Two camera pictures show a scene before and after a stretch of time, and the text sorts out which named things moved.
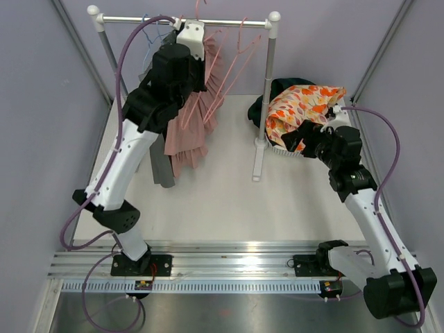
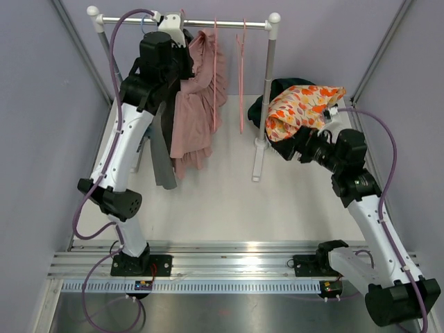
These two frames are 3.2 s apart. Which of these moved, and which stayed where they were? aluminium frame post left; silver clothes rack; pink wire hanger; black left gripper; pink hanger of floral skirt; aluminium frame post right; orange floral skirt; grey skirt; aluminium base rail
Moved: pink hanger of floral skirt; black left gripper; pink wire hanger
Stayed: aluminium frame post left; orange floral skirt; aluminium frame post right; silver clothes rack; aluminium base rail; grey skirt
